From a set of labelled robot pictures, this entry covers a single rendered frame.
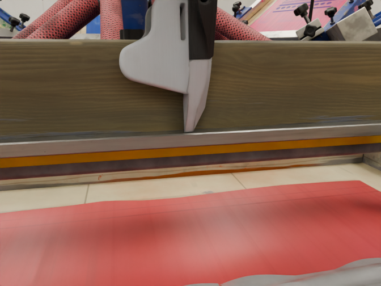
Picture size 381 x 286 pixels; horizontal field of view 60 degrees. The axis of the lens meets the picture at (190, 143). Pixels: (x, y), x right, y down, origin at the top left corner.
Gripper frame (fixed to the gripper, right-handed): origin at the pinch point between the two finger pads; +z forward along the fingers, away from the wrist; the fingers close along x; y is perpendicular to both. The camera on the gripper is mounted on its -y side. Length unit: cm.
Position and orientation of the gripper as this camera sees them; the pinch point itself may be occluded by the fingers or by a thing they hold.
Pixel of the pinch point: (191, 108)
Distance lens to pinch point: 26.4
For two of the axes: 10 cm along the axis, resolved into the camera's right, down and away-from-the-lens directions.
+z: 0.0, 9.6, 2.7
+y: -9.8, 0.6, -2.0
